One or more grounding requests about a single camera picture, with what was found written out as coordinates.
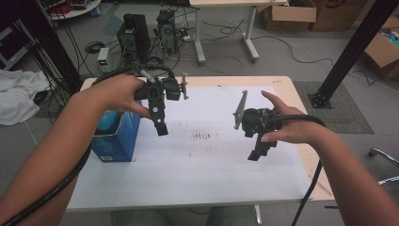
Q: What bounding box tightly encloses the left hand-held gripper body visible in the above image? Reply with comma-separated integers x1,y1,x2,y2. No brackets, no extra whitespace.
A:
135,72,190,103

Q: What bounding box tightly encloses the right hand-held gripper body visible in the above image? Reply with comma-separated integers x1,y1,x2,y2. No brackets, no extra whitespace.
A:
233,89,283,140

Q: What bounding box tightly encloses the blue bottle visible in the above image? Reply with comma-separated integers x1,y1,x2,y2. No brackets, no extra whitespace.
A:
97,109,121,132

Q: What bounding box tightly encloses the blue cardboard box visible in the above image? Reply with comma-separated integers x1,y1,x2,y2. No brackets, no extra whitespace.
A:
91,100,142,163

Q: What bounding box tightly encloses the person's right hand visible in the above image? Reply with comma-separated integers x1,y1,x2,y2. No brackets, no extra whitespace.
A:
261,89,318,145

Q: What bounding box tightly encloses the person's left hand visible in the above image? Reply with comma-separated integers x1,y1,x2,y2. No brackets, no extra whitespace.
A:
79,73,152,120

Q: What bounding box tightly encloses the wooden table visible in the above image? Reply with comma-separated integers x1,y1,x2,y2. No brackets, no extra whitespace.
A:
67,75,335,211

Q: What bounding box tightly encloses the grey computer tower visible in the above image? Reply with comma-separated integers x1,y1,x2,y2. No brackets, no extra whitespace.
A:
155,8,178,55

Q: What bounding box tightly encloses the white table mat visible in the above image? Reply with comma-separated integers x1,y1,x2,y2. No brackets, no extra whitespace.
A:
67,85,313,210

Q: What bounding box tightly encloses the black computer tower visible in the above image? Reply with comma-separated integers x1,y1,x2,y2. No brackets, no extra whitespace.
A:
117,12,152,62

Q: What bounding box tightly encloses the small white device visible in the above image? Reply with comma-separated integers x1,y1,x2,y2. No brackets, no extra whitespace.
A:
97,46,110,73

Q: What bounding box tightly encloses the grey floor mat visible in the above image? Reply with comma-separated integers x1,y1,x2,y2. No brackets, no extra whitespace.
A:
293,80,375,135

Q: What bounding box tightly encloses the white desk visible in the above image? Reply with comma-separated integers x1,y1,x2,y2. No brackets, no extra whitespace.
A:
188,0,289,64

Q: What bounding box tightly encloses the small open cardboard box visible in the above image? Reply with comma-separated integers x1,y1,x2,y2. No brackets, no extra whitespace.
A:
263,0,317,32

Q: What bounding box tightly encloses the metal chair leg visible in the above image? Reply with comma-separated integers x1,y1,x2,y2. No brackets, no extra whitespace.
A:
368,146,399,168

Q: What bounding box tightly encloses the round white table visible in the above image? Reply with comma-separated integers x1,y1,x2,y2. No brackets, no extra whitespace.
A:
40,0,102,21

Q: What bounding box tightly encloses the large brown cardboard box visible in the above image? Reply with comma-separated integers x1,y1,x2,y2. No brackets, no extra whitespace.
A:
310,0,377,32

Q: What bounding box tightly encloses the white cloth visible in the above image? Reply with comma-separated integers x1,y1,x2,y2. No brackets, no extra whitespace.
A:
0,69,50,126

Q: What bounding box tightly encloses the open cardboard box with items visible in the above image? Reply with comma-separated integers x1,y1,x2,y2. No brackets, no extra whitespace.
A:
363,15,399,79

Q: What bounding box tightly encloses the right hand-held gripper black cable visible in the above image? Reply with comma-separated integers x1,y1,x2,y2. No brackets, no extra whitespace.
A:
269,114,327,226

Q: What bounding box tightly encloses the hand-held gripper black cable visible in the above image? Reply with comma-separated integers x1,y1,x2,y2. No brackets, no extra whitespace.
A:
269,114,327,226
0,64,177,226

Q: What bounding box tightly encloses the long black floor cable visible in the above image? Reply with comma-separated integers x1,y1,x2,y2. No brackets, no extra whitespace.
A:
252,34,334,65

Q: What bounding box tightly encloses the coiled black cable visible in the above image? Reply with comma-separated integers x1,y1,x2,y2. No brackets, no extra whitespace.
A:
85,40,106,54

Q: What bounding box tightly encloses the black metal stand post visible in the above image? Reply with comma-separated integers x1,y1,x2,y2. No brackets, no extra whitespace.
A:
309,0,399,109
12,0,84,92

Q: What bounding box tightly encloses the left hand-held gripper black cable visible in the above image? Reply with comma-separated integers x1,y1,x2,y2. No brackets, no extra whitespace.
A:
0,64,177,226

